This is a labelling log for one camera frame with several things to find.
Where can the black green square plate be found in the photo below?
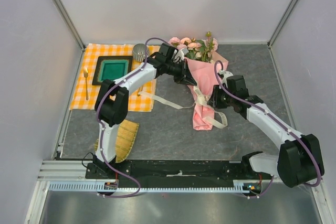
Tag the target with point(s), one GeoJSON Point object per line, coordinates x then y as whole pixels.
{"type": "Point", "coordinates": [111, 68]}

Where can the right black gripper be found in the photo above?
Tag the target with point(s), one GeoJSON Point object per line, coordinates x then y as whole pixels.
{"type": "Point", "coordinates": [214, 100]}

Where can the woven bamboo mat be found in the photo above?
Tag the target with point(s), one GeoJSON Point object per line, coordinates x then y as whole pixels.
{"type": "Point", "coordinates": [116, 141]}

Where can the left aluminium frame post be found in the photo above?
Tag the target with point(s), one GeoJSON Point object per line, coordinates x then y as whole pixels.
{"type": "Point", "coordinates": [69, 23]}

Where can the cream rose stem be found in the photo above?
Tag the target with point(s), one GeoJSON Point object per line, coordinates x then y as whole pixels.
{"type": "Point", "coordinates": [189, 47]}

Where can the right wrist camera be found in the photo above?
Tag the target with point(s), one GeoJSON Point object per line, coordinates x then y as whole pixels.
{"type": "Point", "coordinates": [224, 74]}

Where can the right aluminium frame post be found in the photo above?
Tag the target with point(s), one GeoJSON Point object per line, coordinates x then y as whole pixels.
{"type": "Point", "coordinates": [283, 20]}

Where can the orange white checkered cloth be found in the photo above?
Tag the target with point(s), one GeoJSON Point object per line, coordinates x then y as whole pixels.
{"type": "Point", "coordinates": [137, 103]}

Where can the pink rose stem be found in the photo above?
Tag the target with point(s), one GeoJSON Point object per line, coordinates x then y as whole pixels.
{"type": "Point", "coordinates": [174, 42]}
{"type": "Point", "coordinates": [210, 42]}

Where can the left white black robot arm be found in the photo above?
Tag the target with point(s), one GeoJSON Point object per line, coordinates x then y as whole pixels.
{"type": "Point", "coordinates": [113, 98]}

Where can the cream ribbon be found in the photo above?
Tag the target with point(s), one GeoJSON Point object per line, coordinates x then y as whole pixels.
{"type": "Point", "coordinates": [204, 117]}

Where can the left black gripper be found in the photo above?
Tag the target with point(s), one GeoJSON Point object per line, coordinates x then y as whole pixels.
{"type": "Point", "coordinates": [185, 73]}

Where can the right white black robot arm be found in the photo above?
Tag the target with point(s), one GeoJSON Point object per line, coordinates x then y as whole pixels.
{"type": "Point", "coordinates": [299, 160]}

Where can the pink wrapping paper sheet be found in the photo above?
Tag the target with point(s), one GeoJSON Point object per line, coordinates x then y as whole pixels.
{"type": "Point", "coordinates": [204, 74]}

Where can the peach rose stem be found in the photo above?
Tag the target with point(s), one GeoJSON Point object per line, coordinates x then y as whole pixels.
{"type": "Point", "coordinates": [203, 54]}

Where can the white cable duct strip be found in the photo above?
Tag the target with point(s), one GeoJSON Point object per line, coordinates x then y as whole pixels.
{"type": "Point", "coordinates": [106, 187]}

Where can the grey striped mug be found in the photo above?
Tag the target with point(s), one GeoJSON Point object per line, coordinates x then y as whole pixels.
{"type": "Point", "coordinates": [139, 51]}

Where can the aluminium frame post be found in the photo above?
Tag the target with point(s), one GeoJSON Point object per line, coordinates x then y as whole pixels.
{"type": "Point", "coordinates": [283, 20]}
{"type": "Point", "coordinates": [69, 23]}

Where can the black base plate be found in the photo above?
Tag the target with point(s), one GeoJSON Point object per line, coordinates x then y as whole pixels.
{"type": "Point", "coordinates": [187, 173]}

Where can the gold spoon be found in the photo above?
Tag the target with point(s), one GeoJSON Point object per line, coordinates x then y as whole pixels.
{"type": "Point", "coordinates": [85, 74]}

